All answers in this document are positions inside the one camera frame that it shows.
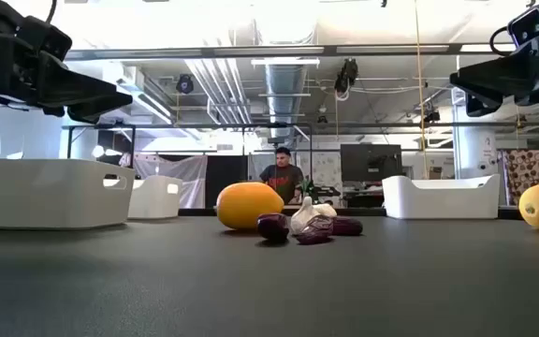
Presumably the white round column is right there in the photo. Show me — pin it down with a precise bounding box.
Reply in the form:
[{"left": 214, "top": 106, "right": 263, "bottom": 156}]
[{"left": 453, "top": 88, "right": 500, "bottom": 182}]

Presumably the brown dotted curtain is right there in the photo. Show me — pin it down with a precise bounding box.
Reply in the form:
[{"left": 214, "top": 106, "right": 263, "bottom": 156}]
[{"left": 502, "top": 148, "right": 539, "bottom": 207}]

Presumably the white plastic basket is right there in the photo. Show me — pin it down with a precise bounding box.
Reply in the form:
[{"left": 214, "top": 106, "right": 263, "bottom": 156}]
[
  {"left": 381, "top": 173, "right": 502, "bottom": 220},
  {"left": 127, "top": 174, "right": 184, "bottom": 220},
  {"left": 0, "top": 157, "right": 136, "bottom": 230}
]

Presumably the grey overhead beam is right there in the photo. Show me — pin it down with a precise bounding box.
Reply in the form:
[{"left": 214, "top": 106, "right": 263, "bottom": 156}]
[{"left": 63, "top": 43, "right": 517, "bottom": 61}]

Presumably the white hanging sheet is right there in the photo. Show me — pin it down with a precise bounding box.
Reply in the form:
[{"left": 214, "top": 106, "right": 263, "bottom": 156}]
[{"left": 132, "top": 154, "right": 209, "bottom": 210}]

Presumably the black hanging ceiling device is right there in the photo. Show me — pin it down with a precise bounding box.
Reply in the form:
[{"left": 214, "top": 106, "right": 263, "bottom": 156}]
[{"left": 333, "top": 57, "right": 359, "bottom": 102}]

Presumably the black partition panel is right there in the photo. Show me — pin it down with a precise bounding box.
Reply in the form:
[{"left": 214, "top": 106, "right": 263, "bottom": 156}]
[{"left": 205, "top": 154, "right": 251, "bottom": 210}]

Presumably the grey patterned curtain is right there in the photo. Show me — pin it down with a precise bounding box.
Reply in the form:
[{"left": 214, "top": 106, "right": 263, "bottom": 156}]
[{"left": 249, "top": 152, "right": 270, "bottom": 188}]

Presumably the white floral curtain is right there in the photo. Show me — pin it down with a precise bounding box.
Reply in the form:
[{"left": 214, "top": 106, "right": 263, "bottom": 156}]
[{"left": 296, "top": 152, "right": 344, "bottom": 207}]

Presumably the person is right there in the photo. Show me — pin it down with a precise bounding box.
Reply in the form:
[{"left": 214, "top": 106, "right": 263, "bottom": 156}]
[{"left": 258, "top": 146, "right": 305, "bottom": 205}]

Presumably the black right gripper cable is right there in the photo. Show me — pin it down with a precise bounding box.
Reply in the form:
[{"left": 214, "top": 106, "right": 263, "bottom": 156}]
[{"left": 488, "top": 25, "right": 515, "bottom": 58}]

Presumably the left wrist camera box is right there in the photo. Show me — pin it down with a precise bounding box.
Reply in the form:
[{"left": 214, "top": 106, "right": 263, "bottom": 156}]
[{"left": 16, "top": 16, "right": 73, "bottom": 62}]

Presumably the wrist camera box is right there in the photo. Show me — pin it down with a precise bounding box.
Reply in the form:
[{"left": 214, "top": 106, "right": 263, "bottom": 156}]
[
  {"left": 506, "top": 5, "right": 539, "bottom": 48},
  {"left": 16, "top": 16, "right": 73, "bottom": 62}
]

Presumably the yellow rope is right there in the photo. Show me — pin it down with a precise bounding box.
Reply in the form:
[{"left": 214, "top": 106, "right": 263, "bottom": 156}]
[{"left": 413, "top": 0, "right": 430, "bottom": 180}]

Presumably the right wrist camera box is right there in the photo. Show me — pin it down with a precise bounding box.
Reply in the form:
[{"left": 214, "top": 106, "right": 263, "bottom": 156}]
[{"left": 506, "top": 5, "right": 539, "bottom": 48}]

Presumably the black metal background frame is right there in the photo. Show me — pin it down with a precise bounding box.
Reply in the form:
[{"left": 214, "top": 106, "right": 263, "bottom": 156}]
[{"left": 62, "top": 120, "right": 539, "bottom": 163}]

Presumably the black ceiling dome camera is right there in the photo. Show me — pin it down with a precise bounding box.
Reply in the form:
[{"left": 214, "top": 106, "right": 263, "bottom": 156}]
[{"left": 175, "top": 73, "right": 195, "bottom": 95}]

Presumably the black aluminium table frame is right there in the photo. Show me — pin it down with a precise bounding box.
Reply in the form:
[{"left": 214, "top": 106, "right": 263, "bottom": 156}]
[{"left": 178, "top": 205, "right": 526, "bottom": 221}]

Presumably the silver ventilation duct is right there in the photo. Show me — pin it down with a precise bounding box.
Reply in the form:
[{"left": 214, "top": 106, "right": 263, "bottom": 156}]
[{"left": 263, "top": 63, "right": 309, "bottom": 141}]

